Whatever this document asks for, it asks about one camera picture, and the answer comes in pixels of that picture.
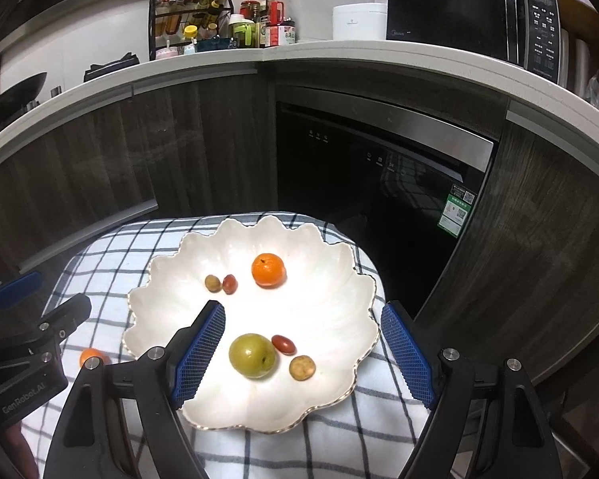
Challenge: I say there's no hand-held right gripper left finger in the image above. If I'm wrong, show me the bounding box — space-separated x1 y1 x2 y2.
44 299 227 479

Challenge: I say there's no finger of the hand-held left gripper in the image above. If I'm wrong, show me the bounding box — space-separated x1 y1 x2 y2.
0 272 42 310
0 293 91 365

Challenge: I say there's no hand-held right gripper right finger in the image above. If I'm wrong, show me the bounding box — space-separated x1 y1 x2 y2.
380 300 565 479

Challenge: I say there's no orange mandarin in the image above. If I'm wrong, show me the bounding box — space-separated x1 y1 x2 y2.
79 348 111 367
251 253 286 289

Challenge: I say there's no green round fruit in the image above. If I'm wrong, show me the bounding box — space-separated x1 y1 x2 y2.
228 333 276 379

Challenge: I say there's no white scalloped bowl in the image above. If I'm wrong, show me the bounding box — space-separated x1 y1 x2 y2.
121 214 383 432

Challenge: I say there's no checked white cloth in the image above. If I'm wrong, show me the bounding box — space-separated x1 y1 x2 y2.
17 212 455 479

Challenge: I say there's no dark wood kitchen cabinet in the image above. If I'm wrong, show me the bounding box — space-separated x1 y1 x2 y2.
0 55 599 479

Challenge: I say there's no black dishwasher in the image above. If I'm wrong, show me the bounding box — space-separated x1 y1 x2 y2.
274 85 500 320

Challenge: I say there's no black wok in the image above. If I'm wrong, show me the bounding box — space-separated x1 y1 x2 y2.
0 72 48 128

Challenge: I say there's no black stove grate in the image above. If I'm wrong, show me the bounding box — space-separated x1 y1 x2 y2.
83 51 141 83

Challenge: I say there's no black range hood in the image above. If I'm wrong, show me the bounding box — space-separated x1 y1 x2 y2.
0 0 171 55

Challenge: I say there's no green and white container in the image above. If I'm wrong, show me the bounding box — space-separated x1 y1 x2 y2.
228 14 258 49

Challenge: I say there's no dark sauce bottle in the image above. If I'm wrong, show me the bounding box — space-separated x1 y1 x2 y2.
256 5 271 48

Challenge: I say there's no white flat board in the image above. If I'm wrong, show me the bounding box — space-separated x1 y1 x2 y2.
559 30 592 101

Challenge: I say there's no white rice cooker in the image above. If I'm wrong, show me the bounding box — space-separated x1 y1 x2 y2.
332 3 387 41

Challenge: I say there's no black microwave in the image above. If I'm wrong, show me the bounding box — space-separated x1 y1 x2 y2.
386 0 565 85

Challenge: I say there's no red label bottle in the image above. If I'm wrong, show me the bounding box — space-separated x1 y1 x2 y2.
266 0 298 47

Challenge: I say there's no black wire spice rack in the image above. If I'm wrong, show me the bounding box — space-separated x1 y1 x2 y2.
148 0 233 61

